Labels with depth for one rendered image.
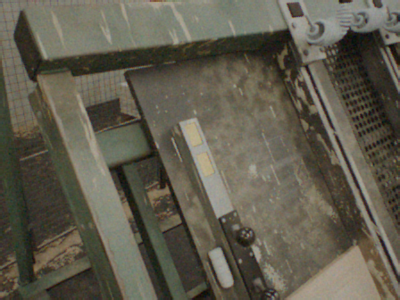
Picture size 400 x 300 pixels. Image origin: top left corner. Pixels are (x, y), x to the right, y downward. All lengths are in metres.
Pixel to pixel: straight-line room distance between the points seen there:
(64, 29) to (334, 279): 0.85
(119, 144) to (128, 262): 0.26
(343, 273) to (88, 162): 0.72
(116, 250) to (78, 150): 0.19
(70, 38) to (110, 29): 0.08
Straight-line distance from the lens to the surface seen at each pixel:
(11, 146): 1.34
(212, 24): 0.92
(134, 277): 0.72
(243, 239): 0.72
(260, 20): 1.04
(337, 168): 1.12
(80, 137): 0.72
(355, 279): 1.16
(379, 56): 1.50
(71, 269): 1.84
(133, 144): 0.85
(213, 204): 0.83
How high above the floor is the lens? 1.97
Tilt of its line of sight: 25 degrees down
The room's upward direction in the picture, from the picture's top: 1 degrees clockwise
